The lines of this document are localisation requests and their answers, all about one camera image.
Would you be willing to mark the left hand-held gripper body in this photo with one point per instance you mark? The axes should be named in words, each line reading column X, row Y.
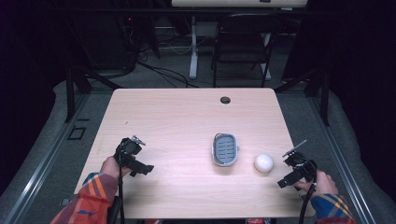
column 128, row 149

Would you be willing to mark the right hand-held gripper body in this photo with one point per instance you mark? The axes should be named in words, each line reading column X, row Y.
column 301, row 165

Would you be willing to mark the person's left hand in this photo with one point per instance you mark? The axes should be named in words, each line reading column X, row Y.
column 109, row 167

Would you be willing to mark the person's right hand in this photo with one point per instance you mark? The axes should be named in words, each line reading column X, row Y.
column 323, row 185

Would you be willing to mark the white round soap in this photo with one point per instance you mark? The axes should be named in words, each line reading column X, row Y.
column 264, row 163

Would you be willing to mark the grey soap dish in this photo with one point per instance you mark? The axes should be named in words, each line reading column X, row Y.
column 225, row 150

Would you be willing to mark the black metal stand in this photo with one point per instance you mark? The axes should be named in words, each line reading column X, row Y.
column 320, row 93
column 74, row 90

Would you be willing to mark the white desk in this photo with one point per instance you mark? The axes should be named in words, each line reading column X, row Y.
column 194, row 46

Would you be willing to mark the black folding chair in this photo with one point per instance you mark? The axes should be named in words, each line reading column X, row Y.
column 243, row 49

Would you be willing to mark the aluminium floor rail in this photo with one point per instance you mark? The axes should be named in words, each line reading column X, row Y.
column 43, row 165
column 339, row 158

